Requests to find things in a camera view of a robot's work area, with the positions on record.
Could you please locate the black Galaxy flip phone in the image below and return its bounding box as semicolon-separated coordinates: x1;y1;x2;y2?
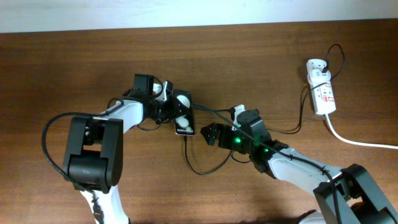
172;90;195;136

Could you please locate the black USB charging cable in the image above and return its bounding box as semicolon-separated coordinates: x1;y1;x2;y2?
182;43;346;177

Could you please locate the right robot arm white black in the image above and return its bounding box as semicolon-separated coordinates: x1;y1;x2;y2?
200;110;397;223

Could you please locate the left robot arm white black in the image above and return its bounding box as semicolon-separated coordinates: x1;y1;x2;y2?
62;74;195;223

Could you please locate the white USB charger adapter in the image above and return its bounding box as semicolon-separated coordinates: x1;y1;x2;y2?
306;58;331;85

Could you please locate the white power strip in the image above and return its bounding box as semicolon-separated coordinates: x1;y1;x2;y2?
308;80;336;115

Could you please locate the white power strip cord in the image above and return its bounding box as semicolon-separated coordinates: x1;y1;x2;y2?
323;113;398;150

